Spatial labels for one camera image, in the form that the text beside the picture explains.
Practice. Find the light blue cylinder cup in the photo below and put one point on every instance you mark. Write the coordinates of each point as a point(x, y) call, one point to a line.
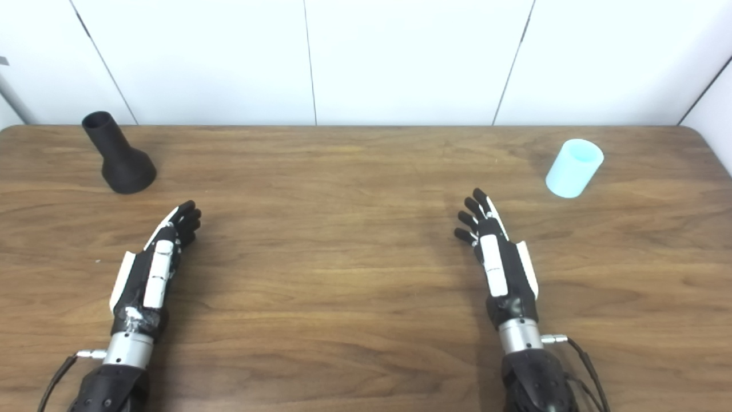
point(572, 170)

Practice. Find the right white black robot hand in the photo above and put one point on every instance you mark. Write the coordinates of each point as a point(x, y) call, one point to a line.
point(495, 263)

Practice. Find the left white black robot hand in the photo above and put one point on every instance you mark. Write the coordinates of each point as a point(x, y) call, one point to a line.
point(157, 269)

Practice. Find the black flared nozzle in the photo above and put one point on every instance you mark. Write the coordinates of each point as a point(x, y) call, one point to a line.
point(121, 161)

